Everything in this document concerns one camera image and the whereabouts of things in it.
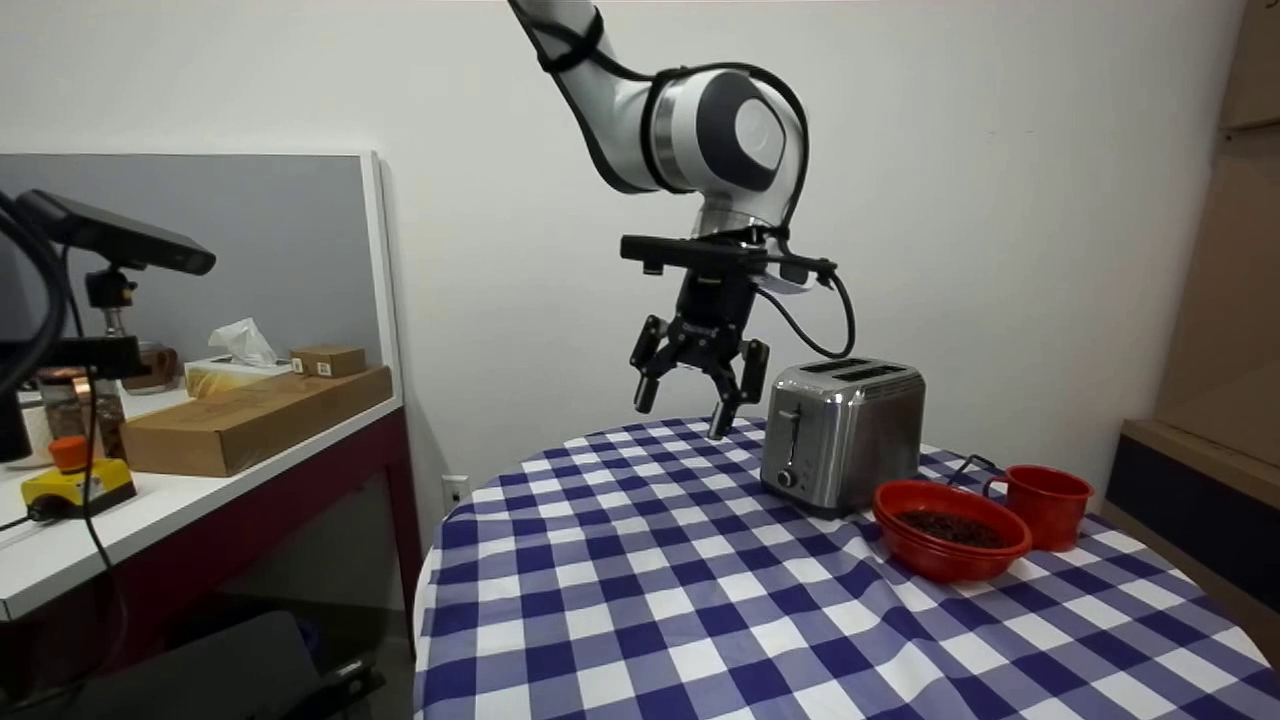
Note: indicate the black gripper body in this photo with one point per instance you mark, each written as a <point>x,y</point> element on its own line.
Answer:
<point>714,314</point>

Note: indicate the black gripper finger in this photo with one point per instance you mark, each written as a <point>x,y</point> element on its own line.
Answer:
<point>743,386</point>
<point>653,367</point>

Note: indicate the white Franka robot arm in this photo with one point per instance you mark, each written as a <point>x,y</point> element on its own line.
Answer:
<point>695,133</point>

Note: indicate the silver two-slot toaster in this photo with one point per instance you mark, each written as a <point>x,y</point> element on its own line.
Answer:
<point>840,434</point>

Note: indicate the blue white checked tablecloth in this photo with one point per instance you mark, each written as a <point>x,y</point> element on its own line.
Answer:
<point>744,602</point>

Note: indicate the red plastic bowl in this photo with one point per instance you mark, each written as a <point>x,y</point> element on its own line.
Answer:
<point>949,531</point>

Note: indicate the small cardboard box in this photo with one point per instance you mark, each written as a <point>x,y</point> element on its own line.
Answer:
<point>331,363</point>

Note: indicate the red plastic cup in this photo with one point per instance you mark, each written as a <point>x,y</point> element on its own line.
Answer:
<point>1049,506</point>

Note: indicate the grey partition panel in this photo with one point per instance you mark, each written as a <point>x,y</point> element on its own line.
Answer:
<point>264,267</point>

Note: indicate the tissue box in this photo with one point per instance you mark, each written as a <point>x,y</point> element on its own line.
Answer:
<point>243,363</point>

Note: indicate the white desk dark red side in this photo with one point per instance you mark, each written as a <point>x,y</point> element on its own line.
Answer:
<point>200,533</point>

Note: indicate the large brown cardboard box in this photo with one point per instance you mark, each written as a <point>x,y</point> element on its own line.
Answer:
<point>1224,203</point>

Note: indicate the small brown jar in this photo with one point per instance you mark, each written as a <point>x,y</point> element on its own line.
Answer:
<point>83,405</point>

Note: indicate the yellow orange hand tool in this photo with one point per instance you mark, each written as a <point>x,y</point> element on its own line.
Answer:
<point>75,484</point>

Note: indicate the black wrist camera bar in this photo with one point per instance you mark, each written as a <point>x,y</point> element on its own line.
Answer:
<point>720,254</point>

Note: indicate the white wall outlet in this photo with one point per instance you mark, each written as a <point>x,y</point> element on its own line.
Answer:
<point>455,495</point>

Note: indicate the black camera on tripod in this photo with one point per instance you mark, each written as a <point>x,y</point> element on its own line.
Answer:
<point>113,238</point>

